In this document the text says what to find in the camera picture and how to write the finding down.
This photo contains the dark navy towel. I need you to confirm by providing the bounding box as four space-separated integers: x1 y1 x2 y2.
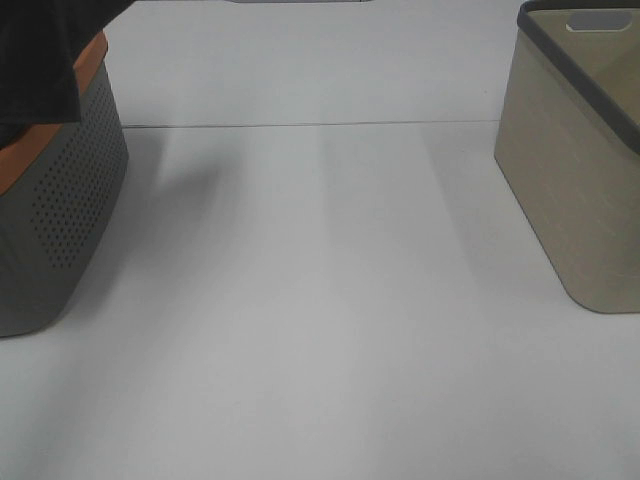
1 0 132 125

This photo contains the grey perforated basket orange rim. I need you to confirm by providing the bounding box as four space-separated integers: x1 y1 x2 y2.
1 33 129 337

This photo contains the beige basket grey rim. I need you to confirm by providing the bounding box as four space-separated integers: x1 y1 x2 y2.
494 1 639 314

